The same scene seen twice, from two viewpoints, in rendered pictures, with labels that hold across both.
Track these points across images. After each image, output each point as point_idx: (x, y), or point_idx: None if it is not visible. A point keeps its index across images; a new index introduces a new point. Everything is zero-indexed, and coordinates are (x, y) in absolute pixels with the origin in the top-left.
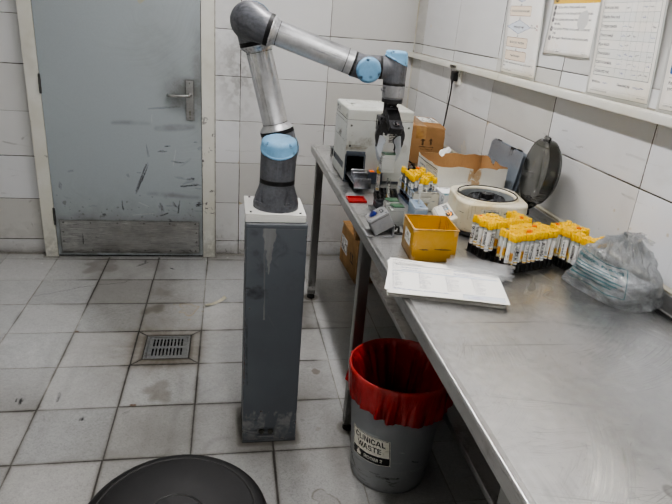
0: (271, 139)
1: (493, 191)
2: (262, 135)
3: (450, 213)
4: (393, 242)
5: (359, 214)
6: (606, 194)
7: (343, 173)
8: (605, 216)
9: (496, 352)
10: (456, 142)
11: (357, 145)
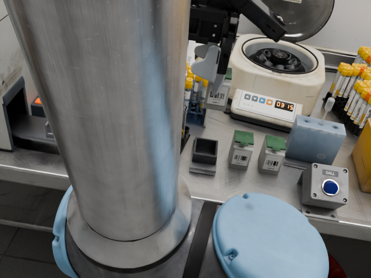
0: (286, 261)
1: (250, 45)
2: (145, 268)
3: (283, 104)
4: (353, 197)
5: (223, 194)
6: (369, 5)
7: (8, 139)
8: (367, 27)
9: None
10: None
11: (11, 73)
